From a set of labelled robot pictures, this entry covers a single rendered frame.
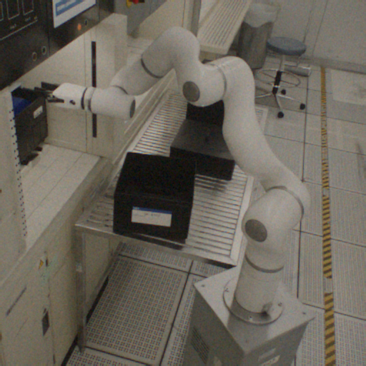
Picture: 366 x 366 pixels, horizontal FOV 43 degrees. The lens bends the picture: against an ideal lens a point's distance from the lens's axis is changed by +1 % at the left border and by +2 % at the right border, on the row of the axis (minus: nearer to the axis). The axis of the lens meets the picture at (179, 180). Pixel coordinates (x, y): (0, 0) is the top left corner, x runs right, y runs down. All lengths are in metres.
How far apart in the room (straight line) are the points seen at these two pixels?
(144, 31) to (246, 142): 2.08
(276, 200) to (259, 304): 0.37
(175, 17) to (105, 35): 1.49
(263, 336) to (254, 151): 0.56
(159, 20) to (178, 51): 1.90
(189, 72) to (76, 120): 0.78
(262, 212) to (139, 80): 0.53
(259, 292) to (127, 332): 1.06
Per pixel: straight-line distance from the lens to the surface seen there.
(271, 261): 1.33
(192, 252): 1.63
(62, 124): 1.88
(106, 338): 2.32
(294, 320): 1.52
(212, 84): 1.15
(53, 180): 1.75
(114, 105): 1.52
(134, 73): 1.39
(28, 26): 1.22
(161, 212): 1.60
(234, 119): 1.21
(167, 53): 1.28
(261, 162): 1.22
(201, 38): 3.41
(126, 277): 2.56
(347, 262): 2.99
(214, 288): 1.53
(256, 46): 5.31
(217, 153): 1.99
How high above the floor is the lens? 1.89
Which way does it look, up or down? 35 degrees down
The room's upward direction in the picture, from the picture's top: 7 degrees clockwise
